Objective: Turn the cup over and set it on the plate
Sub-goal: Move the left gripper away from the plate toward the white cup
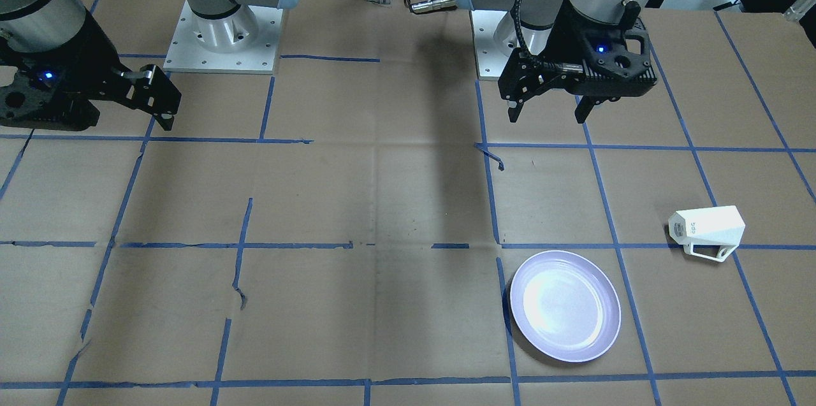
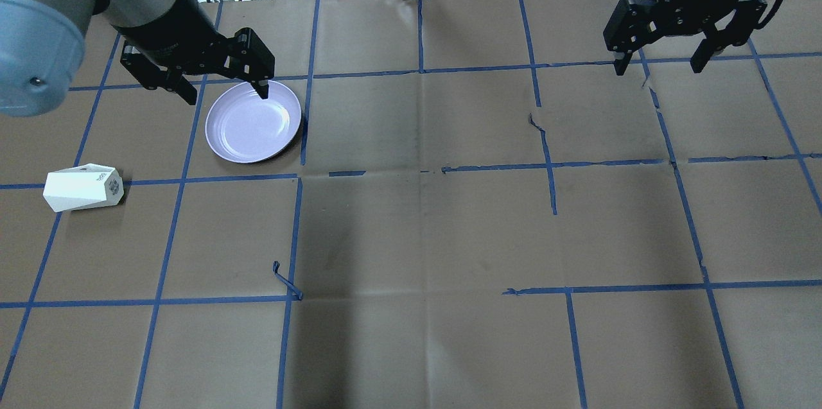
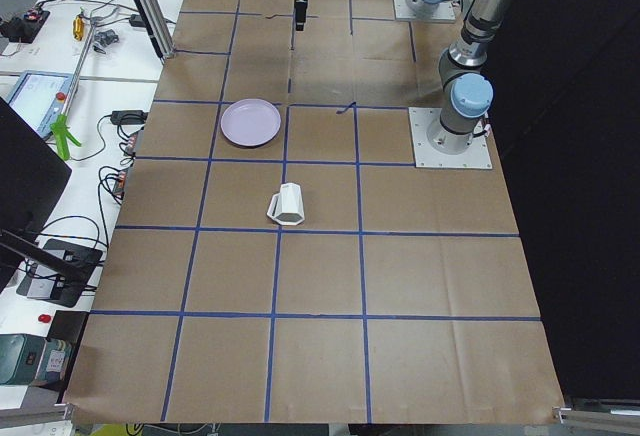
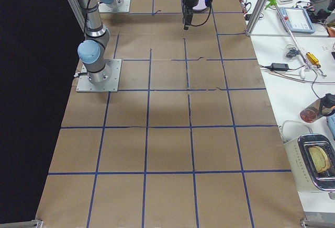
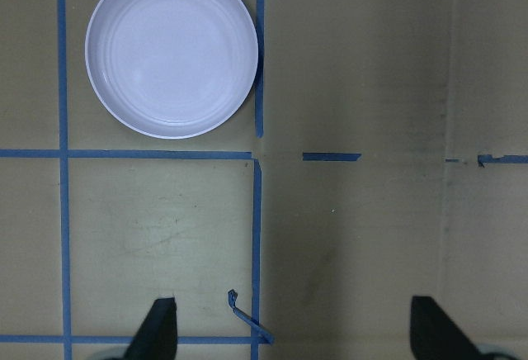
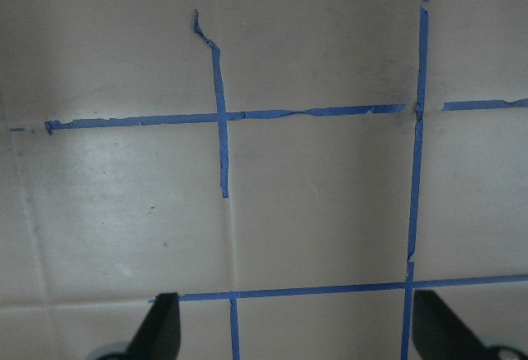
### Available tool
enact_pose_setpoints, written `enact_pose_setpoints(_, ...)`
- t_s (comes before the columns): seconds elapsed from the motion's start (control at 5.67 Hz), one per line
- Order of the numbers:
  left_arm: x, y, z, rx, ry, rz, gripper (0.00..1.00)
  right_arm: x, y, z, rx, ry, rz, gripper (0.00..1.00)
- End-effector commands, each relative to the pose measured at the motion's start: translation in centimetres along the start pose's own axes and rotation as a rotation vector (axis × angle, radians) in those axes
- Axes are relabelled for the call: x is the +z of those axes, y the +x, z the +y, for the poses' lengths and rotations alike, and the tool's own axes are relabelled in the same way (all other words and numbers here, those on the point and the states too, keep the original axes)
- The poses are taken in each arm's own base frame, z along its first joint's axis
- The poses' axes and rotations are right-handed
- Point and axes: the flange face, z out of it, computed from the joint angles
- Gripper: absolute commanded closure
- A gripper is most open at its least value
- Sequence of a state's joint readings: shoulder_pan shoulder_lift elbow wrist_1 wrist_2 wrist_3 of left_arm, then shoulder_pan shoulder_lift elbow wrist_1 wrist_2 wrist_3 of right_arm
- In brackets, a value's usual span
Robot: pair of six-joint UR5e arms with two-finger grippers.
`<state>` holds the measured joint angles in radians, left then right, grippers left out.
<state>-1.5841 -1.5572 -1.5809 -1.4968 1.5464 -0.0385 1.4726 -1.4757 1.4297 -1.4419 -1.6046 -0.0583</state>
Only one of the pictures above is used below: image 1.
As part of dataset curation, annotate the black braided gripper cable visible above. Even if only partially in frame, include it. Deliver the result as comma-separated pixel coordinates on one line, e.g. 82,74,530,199
515,0,584,73

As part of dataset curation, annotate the white faceted cup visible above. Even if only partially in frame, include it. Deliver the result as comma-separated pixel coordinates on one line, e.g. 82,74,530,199
667,205,746,263

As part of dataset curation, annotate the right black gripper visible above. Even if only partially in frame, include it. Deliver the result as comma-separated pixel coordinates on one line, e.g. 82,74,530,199
1,12,182,132

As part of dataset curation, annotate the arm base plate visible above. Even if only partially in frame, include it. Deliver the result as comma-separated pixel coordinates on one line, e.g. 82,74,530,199
163,3,288,75
469,10,557,81

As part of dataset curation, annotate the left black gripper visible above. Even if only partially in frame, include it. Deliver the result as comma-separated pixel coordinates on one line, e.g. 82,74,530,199
499,0,657,124

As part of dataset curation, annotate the silver cable connector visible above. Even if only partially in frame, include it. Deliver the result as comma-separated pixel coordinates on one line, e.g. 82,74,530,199
405,0,457,15

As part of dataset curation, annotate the lavender plate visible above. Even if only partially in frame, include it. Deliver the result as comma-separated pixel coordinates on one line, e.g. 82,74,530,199
508,250,623,363

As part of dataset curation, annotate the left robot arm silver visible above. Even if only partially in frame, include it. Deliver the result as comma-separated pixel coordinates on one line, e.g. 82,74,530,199
455,0,657,124

